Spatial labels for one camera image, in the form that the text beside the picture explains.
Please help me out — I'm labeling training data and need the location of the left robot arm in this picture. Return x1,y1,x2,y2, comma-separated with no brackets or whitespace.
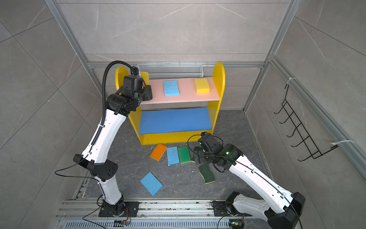
73,60,153,215

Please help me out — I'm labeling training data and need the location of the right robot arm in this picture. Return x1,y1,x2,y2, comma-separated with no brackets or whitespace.
192,132,306,229

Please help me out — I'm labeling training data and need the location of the yellow shelf unit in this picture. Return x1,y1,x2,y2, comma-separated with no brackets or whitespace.
129,62,226,145

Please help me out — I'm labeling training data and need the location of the dark green curved sponge upper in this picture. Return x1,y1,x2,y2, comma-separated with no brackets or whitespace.
193,146,203,162

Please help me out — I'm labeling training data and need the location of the dark green curved sponge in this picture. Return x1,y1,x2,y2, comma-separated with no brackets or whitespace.
193,146,203,162
198,164,215,184

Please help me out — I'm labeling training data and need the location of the dark green curved sponge lower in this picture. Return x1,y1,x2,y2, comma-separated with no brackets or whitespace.
198,164,215,184

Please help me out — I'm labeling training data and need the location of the green yellow sponge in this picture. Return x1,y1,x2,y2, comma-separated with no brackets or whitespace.
178,147,191,164

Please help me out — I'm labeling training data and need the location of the light blue sponge middle row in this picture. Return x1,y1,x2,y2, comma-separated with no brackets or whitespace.
166,147,180,166

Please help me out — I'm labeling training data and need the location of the orange sponge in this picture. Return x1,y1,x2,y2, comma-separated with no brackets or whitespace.
150,143,167,161

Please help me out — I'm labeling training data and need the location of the light blue sponge front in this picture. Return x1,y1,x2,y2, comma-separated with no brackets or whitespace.
140,172,163,196

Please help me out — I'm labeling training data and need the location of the white wire mesh basket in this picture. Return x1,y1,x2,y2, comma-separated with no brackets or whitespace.
137,64,204,79

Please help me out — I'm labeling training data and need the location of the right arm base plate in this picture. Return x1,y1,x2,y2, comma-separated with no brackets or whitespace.
211,200,238,217

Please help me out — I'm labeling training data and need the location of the black wire hook rack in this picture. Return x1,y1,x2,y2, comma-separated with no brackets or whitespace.
274,85,338,162

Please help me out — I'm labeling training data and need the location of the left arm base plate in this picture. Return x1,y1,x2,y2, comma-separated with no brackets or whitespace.
98,201,140,217

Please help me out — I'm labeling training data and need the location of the aluminium rail base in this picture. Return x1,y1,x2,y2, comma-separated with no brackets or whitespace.
55,199,270,229

